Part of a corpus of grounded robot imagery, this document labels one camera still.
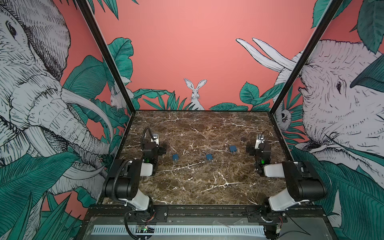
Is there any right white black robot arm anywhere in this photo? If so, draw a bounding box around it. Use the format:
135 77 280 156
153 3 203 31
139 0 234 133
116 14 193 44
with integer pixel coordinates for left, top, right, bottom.
243 142 328 223

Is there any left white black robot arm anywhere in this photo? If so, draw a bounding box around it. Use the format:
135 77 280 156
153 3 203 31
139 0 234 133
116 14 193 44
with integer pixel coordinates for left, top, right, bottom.
101 142 167 223

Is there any small green circuit board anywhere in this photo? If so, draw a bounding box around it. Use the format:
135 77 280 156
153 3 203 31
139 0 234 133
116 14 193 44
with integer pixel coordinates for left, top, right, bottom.
136 225 156 235

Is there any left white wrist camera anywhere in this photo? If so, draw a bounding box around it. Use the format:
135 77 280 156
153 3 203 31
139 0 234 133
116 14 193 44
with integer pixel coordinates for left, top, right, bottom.
151 133 159 145

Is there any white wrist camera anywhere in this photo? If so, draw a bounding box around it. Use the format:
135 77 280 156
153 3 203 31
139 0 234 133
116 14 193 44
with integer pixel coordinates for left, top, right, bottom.
151 133 159 145
255 134 265 149

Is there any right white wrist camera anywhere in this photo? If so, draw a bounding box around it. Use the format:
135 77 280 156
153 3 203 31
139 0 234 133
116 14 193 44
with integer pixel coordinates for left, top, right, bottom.
255 134 265 149

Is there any black corrugated cable left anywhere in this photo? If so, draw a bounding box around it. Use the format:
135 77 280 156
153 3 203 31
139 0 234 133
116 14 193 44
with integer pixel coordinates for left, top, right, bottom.
110 158 136 208

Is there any black front mounting rail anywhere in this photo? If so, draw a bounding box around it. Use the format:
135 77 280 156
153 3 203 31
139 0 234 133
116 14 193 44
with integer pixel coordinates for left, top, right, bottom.
84 205 326 224

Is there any thin black cable right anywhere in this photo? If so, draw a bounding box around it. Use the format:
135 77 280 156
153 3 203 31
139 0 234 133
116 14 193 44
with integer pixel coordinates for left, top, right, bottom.
281 211 312 236

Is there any white perforated cable tray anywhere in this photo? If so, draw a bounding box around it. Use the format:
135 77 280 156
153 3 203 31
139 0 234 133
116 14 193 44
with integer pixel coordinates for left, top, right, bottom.
91 225 265 237

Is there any left black frame post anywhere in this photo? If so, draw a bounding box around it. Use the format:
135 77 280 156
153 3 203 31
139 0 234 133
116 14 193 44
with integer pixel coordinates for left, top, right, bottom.
76 0 136 114

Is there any black frame post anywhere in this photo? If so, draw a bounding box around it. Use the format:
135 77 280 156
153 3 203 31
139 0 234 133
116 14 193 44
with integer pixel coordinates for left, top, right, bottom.
269 0 343 115
76 0 136 114

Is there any right black frame post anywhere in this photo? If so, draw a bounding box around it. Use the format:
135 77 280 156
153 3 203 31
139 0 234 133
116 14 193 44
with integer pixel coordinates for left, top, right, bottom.
269 0 343 115

